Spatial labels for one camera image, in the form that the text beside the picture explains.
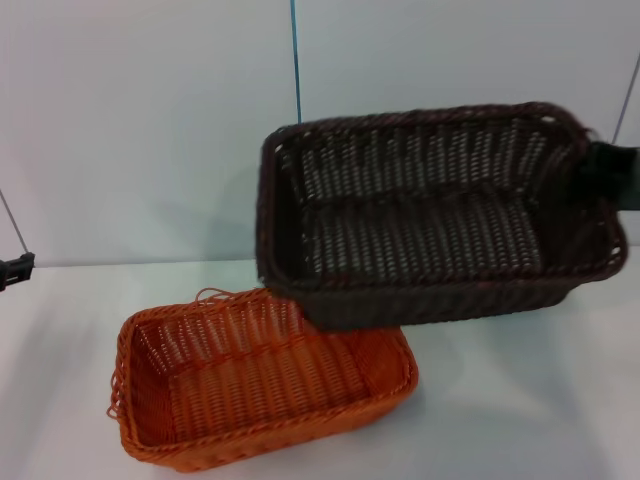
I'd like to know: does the orange woven plastic basket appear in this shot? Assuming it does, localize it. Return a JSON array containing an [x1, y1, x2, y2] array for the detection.
[[105, 287, 420, 474]]

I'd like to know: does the dark brown woven basket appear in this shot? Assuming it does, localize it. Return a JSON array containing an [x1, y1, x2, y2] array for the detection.
[[254, 101, 630, 334]]

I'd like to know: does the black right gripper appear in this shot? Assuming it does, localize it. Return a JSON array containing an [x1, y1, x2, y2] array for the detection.
[[579, 141, 640, 211]]

